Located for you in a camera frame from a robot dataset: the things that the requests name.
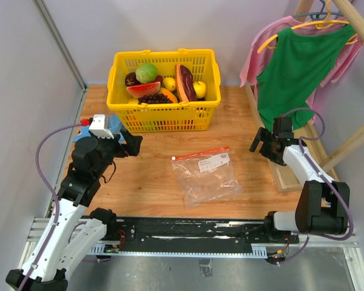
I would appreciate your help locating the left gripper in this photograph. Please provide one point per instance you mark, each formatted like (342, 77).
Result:
(132, 147)

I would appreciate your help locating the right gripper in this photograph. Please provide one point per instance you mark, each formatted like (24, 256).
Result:
(267, 136)

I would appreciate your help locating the watermelon slice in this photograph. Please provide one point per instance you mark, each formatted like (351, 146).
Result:
(137, 91)

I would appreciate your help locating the clear zip top bag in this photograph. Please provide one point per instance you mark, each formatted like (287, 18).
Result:
(206, 176)

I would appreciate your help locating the papaya half slice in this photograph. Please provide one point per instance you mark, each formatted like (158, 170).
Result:
(184, 84)

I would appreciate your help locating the yellow plastic basket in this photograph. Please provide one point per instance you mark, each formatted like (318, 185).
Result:
(182, 116)

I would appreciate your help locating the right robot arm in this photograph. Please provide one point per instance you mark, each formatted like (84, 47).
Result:
(323, 206)

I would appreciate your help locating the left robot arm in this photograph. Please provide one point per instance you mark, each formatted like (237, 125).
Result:
(58, 253)

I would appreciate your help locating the green tank top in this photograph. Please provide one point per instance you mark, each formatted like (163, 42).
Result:
(297, 67)

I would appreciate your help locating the blue cloth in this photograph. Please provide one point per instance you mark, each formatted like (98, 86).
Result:
(113, 124)

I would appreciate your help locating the dark grape bunch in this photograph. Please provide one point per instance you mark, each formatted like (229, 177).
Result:
(157, 98)

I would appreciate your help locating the orange mango piece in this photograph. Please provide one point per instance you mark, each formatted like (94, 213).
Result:
(169, 95)

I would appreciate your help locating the dark mangosteen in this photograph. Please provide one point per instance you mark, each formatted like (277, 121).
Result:
(131, 80)

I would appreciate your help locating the yellow lemon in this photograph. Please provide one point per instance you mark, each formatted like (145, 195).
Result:
(169, 83)

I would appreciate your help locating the green cabbage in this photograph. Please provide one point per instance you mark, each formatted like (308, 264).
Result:
(146, 73)

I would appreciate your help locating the yellow apple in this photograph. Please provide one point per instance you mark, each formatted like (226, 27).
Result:
(200, 89)

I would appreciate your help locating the pink shirt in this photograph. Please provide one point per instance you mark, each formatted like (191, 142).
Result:
(256, 63)

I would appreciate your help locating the yellow clothes hanger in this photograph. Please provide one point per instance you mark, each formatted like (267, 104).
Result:
(318, 24)

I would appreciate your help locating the grey clothes hanger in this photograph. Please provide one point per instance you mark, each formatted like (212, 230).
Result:
(307, 11)

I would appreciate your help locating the wooden clothes rack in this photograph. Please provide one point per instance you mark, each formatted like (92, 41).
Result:
(340, 151)

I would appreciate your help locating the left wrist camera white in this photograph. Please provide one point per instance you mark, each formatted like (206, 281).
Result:
(99, 127)

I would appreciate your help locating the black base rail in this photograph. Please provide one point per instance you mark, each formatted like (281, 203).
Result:
(190, 237)

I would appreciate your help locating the aluminium frame post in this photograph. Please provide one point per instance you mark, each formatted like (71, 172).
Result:
(52, 28)

